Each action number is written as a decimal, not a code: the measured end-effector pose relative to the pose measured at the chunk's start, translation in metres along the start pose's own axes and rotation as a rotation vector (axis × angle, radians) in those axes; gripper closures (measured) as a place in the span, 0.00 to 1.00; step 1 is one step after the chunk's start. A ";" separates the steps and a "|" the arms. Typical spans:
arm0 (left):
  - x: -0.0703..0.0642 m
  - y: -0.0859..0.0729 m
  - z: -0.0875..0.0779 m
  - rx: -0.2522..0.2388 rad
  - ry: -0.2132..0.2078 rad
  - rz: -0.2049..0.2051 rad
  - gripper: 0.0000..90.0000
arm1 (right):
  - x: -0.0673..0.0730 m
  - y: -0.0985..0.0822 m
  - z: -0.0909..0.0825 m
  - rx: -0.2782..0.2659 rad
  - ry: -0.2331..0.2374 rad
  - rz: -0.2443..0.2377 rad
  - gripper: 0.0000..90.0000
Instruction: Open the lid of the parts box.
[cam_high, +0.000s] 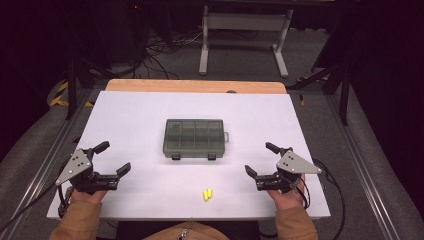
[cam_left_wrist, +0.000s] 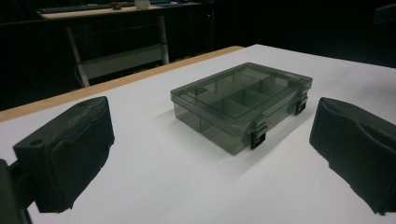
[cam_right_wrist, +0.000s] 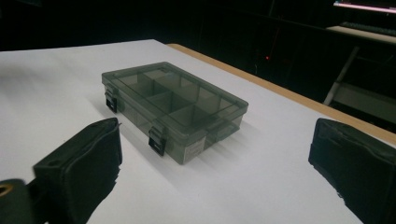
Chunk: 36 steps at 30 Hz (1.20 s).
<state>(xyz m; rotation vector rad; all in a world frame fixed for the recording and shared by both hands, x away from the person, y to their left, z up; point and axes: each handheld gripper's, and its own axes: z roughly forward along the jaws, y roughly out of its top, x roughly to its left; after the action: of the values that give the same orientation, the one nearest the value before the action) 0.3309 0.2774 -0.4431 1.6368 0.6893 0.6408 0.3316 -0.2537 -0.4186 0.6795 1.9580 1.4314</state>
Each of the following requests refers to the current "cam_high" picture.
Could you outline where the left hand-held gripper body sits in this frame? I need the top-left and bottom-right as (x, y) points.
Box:
(54, 148), (120, 196)

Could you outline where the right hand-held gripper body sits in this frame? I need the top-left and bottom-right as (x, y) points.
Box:
(254, 146), (323, 195)

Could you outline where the grey translucent storage box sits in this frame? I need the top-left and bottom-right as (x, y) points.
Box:
(162, 118), (230, 161)

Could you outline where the person's left hand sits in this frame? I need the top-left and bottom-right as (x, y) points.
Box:
(70, 189), (108, 205)

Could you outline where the person's right hand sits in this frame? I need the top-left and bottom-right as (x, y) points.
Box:
(266, 173), (308, 211)

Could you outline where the white foam board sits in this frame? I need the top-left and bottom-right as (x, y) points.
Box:
(46, 90), (331, 220)

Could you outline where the yellow black floor tape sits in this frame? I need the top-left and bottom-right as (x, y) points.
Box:
(49, 81), (95, 108)

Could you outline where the black tripod stand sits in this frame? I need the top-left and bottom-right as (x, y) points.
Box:
(64, 58), (116, 121)
(286, 61), (352, 127)

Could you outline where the person's tan jacket torso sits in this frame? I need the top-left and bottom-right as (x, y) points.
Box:
(142, 221), (232, 240)

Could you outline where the grey metal stand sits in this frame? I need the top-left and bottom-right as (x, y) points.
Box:
(198, 4), (294, 79)

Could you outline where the aluminium floor rail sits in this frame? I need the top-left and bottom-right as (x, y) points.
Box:
(0, 89), (98, 240)
(324, 94), (413, 240)

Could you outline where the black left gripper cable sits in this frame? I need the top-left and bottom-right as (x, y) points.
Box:
(0, 183), (73, 234)

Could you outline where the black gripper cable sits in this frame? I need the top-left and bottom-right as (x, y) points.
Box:
(0, 183), (73, 234)
(293, 158), (346, 240)

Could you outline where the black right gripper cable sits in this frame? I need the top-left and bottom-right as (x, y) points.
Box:
(293, 158), (346, 240)

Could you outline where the bundle of black floor cables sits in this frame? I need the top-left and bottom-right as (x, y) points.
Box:
(131, 28), (205, 81)

